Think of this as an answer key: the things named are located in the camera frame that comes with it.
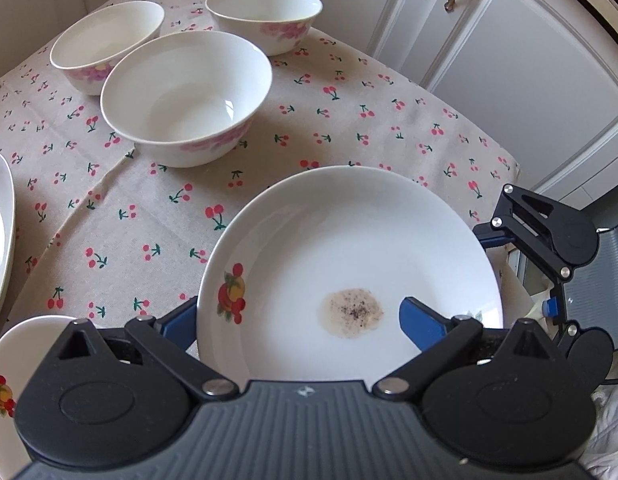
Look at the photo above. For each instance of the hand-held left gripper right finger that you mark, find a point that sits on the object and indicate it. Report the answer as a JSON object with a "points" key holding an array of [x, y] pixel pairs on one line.
{"points": [[421, 325]]}

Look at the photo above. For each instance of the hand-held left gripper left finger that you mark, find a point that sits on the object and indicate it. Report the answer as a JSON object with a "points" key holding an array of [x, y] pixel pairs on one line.
{"points": [[181, 322]]}

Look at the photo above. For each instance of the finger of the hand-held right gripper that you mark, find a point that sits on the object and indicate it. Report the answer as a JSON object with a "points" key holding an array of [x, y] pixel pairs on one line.
{"points": [[550, 306], [484, 236]]}

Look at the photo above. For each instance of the white plate fruit print stained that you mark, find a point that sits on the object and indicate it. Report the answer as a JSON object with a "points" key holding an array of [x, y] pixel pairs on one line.
{"points": [[339, 240]]}

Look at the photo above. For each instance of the white bowl pink floral print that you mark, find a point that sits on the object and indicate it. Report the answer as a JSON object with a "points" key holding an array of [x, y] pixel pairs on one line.
{"points": [[264, 10], [104, 35], [184, 95]]}

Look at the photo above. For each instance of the cherry print tablecloth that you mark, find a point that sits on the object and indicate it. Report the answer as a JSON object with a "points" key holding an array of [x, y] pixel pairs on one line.
{"points": [[114, 240]]}

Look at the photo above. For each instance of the white quilted jacket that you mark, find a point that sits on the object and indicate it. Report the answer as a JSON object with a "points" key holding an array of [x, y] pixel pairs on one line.
{"points": [[611, 425]]}

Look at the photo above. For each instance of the white plate fruit print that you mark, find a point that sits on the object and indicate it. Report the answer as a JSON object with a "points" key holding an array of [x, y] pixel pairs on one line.
{"points": [[19, 355]]}

